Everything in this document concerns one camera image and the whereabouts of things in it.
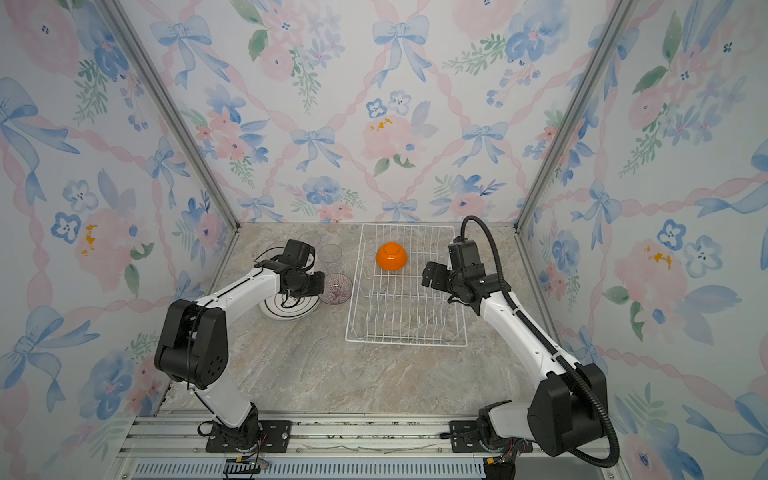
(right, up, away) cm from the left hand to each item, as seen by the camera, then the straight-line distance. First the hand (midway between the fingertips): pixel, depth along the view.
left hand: (324, 284), depth 93 cm
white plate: (-10, -4, -17) cm, 20 cm away
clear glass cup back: (-1, +10, +13) cm, 16 cm away
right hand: (+34, +4, -9) cm, 36 cm away
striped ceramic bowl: (+4, -2, +3) cm, 5 cm away
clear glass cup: (-10, +16, +23) cm, 30 cm away
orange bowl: (+22, +9, +12) cm, 26 cm away
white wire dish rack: (+20, -7, +1) cm, 22 cm away
